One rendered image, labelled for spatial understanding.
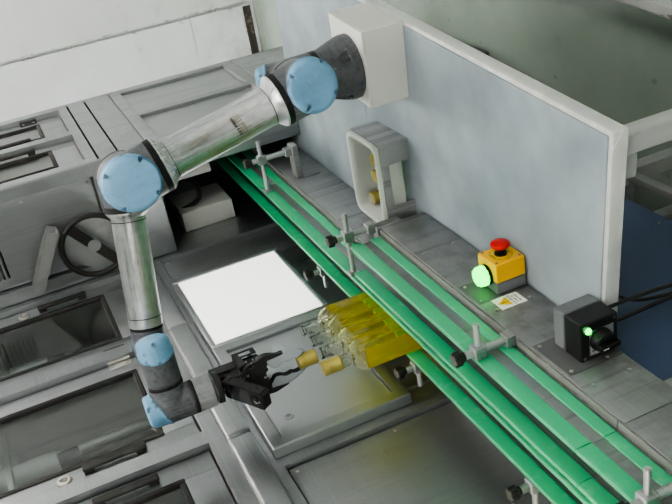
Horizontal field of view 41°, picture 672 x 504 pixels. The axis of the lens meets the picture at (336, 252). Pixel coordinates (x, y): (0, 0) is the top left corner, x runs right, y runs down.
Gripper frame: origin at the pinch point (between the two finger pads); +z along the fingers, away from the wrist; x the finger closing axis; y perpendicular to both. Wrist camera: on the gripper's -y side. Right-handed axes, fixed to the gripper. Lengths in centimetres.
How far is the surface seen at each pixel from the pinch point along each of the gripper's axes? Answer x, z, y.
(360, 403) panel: 12.6, 9.9, -5.9
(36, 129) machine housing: -21, -34, 162
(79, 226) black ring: -5, -32, 104
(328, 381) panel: 12.5, 7.1, 6.3
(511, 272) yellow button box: -20, 40, -26
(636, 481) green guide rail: -13, 25, -80
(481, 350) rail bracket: -15.7, 23.3, -40.4
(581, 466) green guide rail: -6, 26, -66
